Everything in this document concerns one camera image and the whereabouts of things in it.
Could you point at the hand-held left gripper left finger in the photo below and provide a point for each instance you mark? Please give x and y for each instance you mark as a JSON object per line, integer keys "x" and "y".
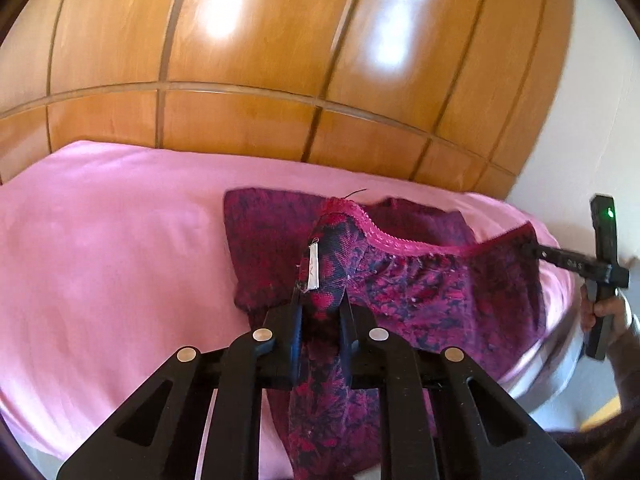
{"x": 298, "y": 330}

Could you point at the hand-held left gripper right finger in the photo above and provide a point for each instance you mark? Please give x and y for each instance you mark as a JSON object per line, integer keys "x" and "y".
{"x": 345, "y": 332}

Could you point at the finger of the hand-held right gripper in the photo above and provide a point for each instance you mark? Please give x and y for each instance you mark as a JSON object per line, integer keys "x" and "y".
{"x": 565, "y": 259}

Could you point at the maroon knit sweater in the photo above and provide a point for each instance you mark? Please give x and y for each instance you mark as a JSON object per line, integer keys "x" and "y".
{"x": 425, "y": 300}

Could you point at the person's right forearm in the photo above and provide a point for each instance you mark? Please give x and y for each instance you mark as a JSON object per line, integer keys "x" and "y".
{"x": 627, "y": 370}

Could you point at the person's right hand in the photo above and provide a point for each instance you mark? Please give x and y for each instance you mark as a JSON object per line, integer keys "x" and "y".
{"x": 620, "y": 312}

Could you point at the pink bed sheet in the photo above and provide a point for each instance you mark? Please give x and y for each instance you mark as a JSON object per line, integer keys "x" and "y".
{"x": 125, "y": 260}

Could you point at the wooden headboard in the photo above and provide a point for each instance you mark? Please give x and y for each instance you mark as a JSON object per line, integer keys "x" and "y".
{"x": 300, "y": 35}

